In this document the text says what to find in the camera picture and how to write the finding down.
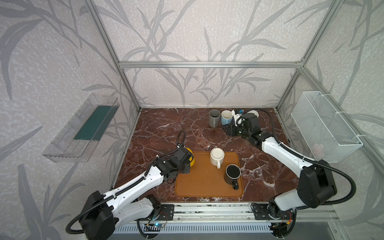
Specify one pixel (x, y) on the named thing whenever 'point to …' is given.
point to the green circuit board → (156, 224)
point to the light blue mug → (226, 117)
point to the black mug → (233, 172)
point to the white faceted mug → (254, 112)
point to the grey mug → (214, 116)
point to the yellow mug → (192, 159)
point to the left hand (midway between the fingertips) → (188, 161)
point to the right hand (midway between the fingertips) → (226, 121)
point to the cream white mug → (217, 155)
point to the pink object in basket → (318, 152)
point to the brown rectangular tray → (205, 180)
